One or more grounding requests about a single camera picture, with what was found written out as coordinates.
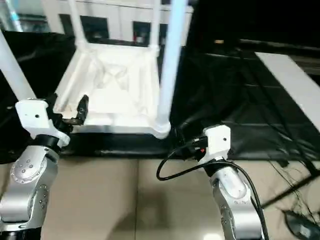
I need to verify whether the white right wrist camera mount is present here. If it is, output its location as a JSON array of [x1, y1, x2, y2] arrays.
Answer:
[[199, 124, 232, 167]]

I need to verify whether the white low cabinet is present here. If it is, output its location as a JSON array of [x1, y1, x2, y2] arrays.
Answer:
[[42, 0, 194, 47]]

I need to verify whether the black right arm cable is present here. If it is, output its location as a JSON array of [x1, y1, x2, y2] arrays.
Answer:
[[156, 142, 267, 236]]

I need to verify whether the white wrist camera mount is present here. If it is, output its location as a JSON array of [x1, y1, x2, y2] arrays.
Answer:
[[199, 124, 232, 167], [14, 98, 72, 149]]

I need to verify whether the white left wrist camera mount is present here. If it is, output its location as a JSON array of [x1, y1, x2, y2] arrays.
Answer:
[[14, 98, 72, 149]]

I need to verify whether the white plastic table top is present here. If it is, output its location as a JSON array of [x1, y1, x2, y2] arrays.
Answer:
[[52, 42, 174, 140]]

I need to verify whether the white flat board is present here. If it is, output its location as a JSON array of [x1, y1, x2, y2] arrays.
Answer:
[[255, 51, 320, 127]]

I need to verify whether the black work mat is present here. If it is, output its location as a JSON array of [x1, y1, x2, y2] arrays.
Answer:
[[0, 31, 320, 162]]

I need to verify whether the white blue pole appliance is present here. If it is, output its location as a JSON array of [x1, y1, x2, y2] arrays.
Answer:
[[4, 0, 22, 32]]

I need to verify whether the black folding stand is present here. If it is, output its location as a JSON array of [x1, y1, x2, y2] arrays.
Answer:
[[262, 172, 320, 209]]

